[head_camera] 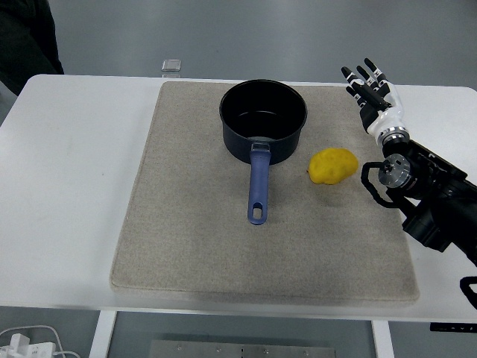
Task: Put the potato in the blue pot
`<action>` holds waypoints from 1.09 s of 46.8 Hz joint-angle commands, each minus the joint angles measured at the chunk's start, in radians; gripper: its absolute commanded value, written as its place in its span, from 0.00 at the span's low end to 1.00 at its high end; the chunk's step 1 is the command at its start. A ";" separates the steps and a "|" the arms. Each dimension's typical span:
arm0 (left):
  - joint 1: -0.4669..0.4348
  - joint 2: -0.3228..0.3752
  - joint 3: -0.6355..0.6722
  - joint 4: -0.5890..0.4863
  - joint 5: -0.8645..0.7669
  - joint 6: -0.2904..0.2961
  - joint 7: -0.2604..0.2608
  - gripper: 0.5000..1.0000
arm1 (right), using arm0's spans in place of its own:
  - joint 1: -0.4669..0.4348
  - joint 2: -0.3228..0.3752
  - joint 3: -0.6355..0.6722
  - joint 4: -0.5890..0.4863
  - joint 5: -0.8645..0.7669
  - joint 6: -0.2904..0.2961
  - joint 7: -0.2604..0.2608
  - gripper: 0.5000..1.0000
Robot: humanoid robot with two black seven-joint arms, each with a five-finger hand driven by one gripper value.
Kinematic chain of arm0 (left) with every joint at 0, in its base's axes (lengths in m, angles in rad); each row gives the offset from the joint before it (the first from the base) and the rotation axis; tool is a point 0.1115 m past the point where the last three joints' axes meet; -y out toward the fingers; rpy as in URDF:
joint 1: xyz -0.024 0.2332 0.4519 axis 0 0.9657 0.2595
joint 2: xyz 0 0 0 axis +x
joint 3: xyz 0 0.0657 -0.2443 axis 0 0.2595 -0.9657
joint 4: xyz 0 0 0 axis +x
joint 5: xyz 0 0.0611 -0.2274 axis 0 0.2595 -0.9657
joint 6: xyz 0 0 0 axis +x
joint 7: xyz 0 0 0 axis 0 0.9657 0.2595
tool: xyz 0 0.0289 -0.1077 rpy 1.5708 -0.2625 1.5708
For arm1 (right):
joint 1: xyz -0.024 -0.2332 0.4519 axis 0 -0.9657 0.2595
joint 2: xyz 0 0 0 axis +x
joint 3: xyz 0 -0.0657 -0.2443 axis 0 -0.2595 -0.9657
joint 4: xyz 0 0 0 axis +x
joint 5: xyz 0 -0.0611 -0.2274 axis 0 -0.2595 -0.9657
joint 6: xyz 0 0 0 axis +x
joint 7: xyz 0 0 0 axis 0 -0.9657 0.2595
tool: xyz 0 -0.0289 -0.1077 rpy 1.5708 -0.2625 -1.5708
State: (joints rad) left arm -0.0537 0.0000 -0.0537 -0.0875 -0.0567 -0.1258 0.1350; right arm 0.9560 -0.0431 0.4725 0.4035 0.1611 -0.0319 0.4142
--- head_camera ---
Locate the white power strip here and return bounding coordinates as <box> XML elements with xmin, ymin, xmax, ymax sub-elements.
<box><xmin>0</xmin><ymin>333</ymin><xmax>57</xmax><ymax>358</ymax></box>

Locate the yellow potato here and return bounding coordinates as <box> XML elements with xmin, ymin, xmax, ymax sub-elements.
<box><xmin>307</xmin><ymin>147</ymin><xmax>359</xmax><ymax>186</ymax></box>

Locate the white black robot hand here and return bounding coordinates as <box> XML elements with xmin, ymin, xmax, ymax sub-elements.
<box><xmin>341</xmin><ymin>57</ymin><xmax>406</xmax><ymax>135</ymax></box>

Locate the white table leg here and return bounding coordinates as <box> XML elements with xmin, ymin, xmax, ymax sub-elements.
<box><xmin>89</xmin><ymin>310</ymin><xmax>119</xmax><ymax>358</ymax></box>
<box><xmin>371</xmin><ymin>319</ymin><xmax>395</xmax><ymax>358</ymax></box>

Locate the black table control panel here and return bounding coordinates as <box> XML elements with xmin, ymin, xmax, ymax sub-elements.
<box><xmin>429</xmin><ymin>321</ymin><xmax>471</xmax><ymax>333</ymax></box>

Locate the blue pot with handle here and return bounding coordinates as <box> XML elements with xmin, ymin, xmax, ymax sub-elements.
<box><xmin>218</xmin><ymin>78</ymin><xmax>309</xmax><ymax>227</ymax></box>

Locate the white cable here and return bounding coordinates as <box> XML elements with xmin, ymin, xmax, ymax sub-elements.
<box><xmin>0</xmin><ymin>324</ymin><xmax>81</xmax><ymax>358</ymax></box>

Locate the grey metal plate with screws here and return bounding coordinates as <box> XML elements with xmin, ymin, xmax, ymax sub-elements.
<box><xmin>148</xmin><ymin>339</ymin><xmax>336</xmax><ymax>358</ymax></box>

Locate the beige fabric mat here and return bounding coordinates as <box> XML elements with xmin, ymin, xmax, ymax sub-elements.
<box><xmin>109</xmin><ymin>81</ymin><xmax>421</xmax><ymax>307</ymax></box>

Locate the person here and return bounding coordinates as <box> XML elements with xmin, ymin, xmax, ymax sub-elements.
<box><xmin>0</xmin><ymin>0</ymin><xmax>65</xmax><ymax>97</ymax></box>

